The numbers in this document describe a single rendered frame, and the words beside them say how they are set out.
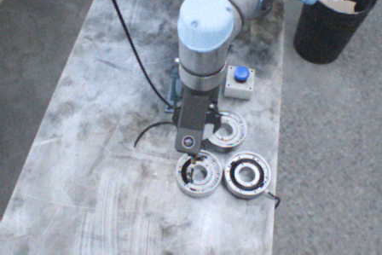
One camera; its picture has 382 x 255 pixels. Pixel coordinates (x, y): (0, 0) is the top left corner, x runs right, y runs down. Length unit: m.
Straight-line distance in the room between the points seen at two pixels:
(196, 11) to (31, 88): 1.68
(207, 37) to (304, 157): 1.43
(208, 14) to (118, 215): 0.53
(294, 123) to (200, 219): 1.18
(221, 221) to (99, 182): 0.30
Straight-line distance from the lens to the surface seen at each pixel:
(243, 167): 0.91
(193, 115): 0.65
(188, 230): 0.88
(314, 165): 1.90
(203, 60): 0.56
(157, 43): 1.13
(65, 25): 2.37
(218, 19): 0.52
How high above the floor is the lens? 1.65
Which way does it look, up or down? 59 degrees down
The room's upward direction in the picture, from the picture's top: 3 degrees clockwise
